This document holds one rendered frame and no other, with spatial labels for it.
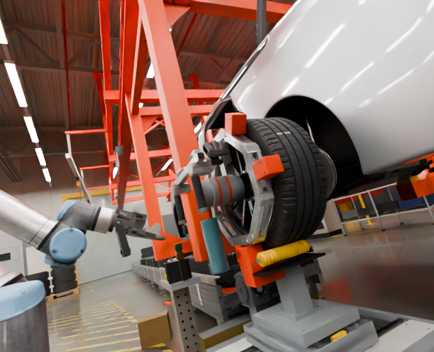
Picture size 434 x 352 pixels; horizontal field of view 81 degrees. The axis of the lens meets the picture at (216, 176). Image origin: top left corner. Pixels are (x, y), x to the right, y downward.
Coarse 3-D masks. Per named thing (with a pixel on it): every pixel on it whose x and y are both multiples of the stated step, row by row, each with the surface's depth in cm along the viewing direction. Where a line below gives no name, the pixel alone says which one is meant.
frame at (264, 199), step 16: (240, 144) 106; (256, 144) 106; (256, 160) 105; (208, 176) 145; (256, 192) 100; (272, 192) 101; (256, 208) 102; (224, 224) 137; (256, 224) 104; (240, 240) 119; (256, 240) 109
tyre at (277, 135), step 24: (264, 120) 117; (288, 120) 120; (264, 144) 105; (288, 144) 105; (312, 144) 110; (288, 168) 100; (312, 168) 104; (288, 192) 99; (312, 192) 104; (288, 216) 101; (312, 216) 107; (288, 240) 111
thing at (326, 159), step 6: (324, 156) 138; (324, 162) 139; (330, 162) 136; (330, 168) 136; (330, 174) 136; (336, 174) 136; (330, 180) 137; (336, 180) 136; (330, 186) 138; (330, 192) 138
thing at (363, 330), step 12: (252, 324) 136; (360, 324) 109; (372, 324) 105; (252, 336) 126; (264, 336) 116; (276, 336) 116; (336, 336) 98; (348, 336) 99; (360, 336) 101; (372, 336) 103; (264, 348) 117; (276, 348) 107; (288, 348) 100; (300, 348) 101; (312, 348) 96; (324, 348) 94; (336, 348) 96; (348, 348) 98; (360, 348) 99
